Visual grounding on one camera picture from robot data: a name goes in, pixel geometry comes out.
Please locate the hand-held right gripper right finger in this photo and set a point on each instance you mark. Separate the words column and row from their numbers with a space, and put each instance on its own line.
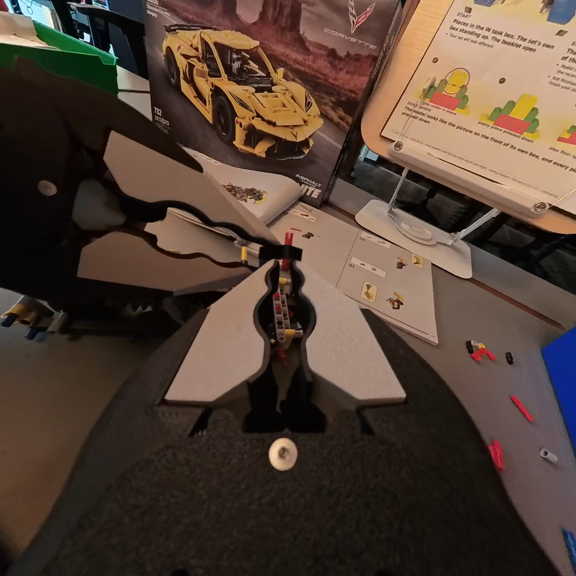
column 353, row 355

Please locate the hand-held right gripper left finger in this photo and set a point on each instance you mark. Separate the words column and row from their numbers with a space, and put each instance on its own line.
column 216, row 355

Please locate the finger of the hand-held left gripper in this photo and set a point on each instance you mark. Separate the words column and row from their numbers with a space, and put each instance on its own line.
column 180, row 184
column 157, row 274

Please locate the lego car model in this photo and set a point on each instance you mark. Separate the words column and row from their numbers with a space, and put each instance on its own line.
column 281, row 315

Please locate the black lego beam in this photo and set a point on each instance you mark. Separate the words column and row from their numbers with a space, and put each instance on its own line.
column 274, row 253

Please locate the red lego pin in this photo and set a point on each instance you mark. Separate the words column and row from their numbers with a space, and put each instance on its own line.
column 288, row 235

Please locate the pile of red blue pins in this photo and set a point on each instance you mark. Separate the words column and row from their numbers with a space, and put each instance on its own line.
column 522, row 407

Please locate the lego instruction booklet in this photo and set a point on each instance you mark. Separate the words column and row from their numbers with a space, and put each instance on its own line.
column 387, row 279

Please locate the small cluster of lego connectors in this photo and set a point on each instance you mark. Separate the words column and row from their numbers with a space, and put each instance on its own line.
column 482, row 354

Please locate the lego set box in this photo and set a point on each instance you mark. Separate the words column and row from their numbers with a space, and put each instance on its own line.
column 270, row 45

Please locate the green plastic bin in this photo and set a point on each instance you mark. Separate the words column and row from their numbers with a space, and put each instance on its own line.
column 67, row 58

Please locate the black office chair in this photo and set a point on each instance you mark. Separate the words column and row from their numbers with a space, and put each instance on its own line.
column 103, row 27

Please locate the blue plastic bin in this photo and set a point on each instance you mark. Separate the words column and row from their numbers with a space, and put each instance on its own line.
column 562, row 382

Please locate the printed instruction sheet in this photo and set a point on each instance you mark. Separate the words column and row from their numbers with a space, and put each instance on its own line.
column 495, row 67

